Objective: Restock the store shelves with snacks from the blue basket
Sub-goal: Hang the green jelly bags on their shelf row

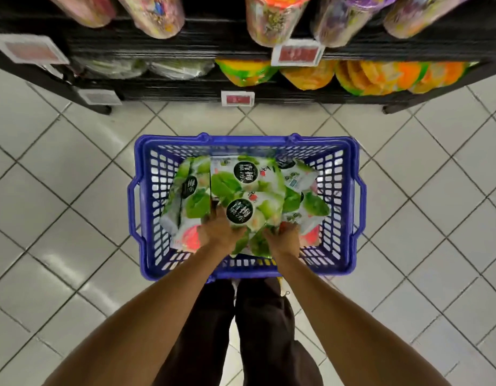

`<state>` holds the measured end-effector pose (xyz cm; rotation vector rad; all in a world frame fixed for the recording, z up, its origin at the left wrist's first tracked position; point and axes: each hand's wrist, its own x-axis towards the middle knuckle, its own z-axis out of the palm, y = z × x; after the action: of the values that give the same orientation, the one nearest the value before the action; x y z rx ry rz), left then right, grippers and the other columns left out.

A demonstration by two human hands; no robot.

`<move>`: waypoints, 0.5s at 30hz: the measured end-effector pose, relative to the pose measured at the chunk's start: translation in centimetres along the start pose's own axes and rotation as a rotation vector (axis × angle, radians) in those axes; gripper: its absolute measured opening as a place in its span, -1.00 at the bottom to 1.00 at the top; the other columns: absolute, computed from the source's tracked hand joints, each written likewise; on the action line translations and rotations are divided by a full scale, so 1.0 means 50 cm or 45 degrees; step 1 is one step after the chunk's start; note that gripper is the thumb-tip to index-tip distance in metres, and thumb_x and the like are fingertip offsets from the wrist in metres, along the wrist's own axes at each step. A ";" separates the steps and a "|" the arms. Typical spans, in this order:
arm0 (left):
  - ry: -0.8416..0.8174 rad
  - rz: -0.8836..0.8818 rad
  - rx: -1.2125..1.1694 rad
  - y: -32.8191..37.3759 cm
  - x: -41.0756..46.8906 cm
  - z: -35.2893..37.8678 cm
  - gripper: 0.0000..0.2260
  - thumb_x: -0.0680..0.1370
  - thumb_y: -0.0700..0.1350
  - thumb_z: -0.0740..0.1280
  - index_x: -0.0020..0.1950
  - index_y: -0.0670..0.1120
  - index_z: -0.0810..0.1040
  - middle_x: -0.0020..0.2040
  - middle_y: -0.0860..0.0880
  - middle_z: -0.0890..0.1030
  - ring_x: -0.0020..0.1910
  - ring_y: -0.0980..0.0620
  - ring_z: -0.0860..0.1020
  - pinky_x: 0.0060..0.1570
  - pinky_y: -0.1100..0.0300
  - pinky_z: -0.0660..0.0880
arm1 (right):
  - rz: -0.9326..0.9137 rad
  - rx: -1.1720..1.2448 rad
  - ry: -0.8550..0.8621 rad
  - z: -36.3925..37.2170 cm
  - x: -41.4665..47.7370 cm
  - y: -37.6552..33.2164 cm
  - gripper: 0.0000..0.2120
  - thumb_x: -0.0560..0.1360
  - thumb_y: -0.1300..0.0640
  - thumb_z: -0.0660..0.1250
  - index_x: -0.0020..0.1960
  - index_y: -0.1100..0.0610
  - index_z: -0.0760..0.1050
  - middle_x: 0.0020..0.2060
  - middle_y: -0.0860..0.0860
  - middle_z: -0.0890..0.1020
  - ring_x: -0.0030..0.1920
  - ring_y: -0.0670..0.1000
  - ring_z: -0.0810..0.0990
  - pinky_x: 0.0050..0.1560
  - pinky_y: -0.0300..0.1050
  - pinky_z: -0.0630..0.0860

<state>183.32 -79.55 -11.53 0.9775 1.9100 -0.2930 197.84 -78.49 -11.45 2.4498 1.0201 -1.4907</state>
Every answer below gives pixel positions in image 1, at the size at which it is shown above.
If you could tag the person's right hand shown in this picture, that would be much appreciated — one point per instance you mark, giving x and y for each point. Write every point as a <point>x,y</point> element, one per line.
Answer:
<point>286,241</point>

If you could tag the person's left hand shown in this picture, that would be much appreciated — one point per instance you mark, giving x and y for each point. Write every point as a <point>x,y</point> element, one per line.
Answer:
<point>217,235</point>

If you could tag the red jelly bag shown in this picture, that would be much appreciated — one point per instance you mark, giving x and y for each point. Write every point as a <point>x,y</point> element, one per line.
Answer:
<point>189,239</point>
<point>310,237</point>

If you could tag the green jelly bag black label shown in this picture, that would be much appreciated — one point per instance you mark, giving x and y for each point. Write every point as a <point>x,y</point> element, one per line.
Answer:
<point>244,213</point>
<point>248,172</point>
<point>312,205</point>

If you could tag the blue plastic shopping basket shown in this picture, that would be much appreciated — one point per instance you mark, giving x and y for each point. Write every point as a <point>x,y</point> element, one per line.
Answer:
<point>248,141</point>

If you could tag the black low shelf rack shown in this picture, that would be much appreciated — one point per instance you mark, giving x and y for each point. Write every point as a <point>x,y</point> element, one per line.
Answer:
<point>211,36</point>

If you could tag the red cartoon jelly cup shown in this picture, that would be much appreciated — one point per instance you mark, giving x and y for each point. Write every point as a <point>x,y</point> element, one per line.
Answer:
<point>272,20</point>

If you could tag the purple cartoon jelly cup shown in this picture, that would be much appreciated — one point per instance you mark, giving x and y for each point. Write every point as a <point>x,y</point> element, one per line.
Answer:
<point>417,16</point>
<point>340,20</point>

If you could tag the person's left forearm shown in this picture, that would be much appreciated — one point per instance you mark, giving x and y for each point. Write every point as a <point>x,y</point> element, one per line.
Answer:
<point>143,325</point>

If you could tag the person's right forearm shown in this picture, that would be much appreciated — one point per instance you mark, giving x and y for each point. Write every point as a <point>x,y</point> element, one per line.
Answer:
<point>352,329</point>

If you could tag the person's right leg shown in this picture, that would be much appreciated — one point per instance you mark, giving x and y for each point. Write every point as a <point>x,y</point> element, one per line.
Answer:
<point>272,341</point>

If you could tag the person's leg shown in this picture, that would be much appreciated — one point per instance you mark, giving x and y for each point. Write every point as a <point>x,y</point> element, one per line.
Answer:
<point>195,337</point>
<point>272,341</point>

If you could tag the person's left leg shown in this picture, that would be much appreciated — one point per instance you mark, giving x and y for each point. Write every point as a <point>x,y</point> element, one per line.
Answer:
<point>195,337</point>

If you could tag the red price tag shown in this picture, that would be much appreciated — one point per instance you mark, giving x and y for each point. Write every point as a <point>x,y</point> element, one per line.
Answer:
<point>298,54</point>
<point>30,50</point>
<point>237,99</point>

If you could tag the white price tag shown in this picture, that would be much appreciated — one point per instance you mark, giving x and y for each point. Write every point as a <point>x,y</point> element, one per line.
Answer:
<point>100,97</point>

